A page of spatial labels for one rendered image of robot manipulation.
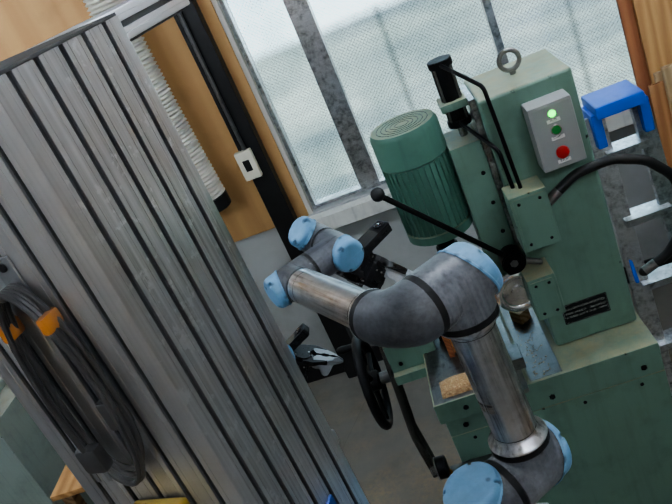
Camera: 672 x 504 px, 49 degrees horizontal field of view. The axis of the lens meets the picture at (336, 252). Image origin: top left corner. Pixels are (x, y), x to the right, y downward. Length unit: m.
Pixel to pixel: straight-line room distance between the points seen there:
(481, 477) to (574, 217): 0.75
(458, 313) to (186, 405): 0.52
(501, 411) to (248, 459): 0.55
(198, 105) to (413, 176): 1.60
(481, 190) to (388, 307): 0.72
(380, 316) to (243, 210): 2.20
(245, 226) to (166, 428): 2.51
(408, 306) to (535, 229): 0.67
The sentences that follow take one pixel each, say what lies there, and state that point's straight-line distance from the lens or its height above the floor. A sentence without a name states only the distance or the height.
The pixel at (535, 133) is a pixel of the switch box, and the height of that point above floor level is 1.42.
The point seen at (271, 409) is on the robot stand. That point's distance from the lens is 1.08.
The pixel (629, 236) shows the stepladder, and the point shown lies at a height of 0.68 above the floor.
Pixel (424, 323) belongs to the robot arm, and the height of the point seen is 1.41.
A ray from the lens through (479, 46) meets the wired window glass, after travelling 3.24.
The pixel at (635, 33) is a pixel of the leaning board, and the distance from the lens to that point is 3.17.
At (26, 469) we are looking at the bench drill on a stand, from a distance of 3.62.
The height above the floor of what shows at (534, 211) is 1.25.
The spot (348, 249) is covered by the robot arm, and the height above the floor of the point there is 1.41.
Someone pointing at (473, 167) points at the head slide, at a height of 1.36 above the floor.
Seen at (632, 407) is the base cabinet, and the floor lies 0.62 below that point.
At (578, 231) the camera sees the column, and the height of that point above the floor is 1.11.
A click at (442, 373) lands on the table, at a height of 0.90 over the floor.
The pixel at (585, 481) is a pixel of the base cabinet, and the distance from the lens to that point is 2.26.
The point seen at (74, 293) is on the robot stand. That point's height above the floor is 1.79.
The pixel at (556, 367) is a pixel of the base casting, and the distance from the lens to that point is 2.03.
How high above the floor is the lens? 2.06
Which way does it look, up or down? 24 degrees down
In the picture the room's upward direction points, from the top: 24 degrees counter-clockwise
